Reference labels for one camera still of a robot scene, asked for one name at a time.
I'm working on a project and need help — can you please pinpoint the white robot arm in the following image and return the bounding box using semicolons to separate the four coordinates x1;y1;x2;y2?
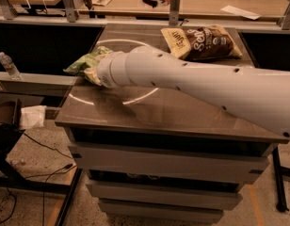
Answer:
97;46;290;139

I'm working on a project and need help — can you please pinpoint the clear plastic water bottle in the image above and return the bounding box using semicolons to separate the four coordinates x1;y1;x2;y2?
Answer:
0;52;22;80

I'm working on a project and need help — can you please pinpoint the grey drawer cabinet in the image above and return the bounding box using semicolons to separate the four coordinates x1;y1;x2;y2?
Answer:
56;24;290;224

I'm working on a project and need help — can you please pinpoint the white crumpled cloth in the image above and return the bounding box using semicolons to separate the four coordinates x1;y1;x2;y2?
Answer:
19;105;46;130

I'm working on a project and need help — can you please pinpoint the black floor cable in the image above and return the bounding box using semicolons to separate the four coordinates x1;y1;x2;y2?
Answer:
0;132;77;226

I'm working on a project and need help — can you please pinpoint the brown chip bag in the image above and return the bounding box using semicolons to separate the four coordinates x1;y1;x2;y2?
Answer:
161;25;242;61

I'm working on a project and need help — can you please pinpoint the green jalapeno chip bag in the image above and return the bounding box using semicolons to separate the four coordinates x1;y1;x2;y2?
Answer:
64;46;112;86

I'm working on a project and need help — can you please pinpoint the wooden back desk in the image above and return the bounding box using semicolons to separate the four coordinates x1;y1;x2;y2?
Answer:
78;0;290;23

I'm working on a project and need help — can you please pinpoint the white paper sheet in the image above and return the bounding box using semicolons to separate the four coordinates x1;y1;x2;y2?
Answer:
221;6;261;20

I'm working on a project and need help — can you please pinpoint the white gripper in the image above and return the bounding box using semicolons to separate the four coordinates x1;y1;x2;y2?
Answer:
97;52;132;89

